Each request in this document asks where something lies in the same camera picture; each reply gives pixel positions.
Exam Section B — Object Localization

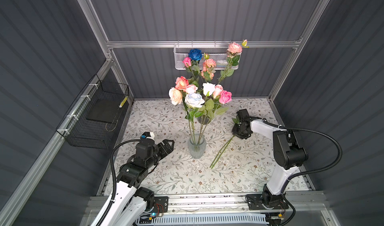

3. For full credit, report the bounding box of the magenta pink artificial rose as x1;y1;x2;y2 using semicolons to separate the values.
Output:
183;57;192;68

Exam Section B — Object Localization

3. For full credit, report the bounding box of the blue artificial rose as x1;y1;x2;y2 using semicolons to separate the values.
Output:
188;48;203;61

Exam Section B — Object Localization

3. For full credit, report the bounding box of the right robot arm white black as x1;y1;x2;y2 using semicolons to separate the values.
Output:
232;109;308;209

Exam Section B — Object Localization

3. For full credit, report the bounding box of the pink ribbed glass vase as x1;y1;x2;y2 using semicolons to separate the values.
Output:
198;115;211;125

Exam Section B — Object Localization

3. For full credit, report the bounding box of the pale pink white rose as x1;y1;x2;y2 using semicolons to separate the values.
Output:
185;84;198;94

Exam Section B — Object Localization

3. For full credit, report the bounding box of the yellow item in black basket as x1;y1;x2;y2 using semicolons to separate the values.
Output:
119;96;128;108

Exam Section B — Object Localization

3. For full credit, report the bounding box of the small light pink rose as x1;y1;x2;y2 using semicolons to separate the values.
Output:
212;84;224;99

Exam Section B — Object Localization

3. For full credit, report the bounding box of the clear ribbed glass vase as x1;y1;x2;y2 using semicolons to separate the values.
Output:
188;134;207;159

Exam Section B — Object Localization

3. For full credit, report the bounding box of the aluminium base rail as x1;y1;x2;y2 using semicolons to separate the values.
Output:
153;191;332;216

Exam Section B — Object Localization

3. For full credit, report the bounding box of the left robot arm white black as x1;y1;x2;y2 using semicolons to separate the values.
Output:
91;135;175;226

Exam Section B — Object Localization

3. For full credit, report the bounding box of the cream white artificial rose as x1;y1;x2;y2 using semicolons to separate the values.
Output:
169;87;183;105

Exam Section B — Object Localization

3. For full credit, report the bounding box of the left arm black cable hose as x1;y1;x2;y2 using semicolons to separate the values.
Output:
94;138;142;226

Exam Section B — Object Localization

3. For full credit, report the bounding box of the white wire mesh basket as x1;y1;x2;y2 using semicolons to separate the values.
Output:
173;43;229;70

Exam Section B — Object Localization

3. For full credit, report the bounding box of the bunch of artificial roses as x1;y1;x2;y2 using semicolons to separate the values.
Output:
210;133;235;169

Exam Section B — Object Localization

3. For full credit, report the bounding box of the salmon pink artificial rose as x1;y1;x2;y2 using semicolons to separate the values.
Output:
175;76;189;92

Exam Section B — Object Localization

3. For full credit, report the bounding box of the black wire basket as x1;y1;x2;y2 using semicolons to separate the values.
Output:
57;75;130;149

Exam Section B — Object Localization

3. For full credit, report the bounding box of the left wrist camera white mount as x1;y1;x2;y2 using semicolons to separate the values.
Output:
141;131;155;140

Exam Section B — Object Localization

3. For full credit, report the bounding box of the light pink rosebud stem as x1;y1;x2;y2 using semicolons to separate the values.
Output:
210;90;232;122

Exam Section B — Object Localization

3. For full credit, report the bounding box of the white rosebud stem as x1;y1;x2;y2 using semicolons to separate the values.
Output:
200;82;215;136

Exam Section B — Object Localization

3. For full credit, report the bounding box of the pale pink carnation spray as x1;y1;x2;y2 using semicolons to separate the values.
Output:
218;39;248;84

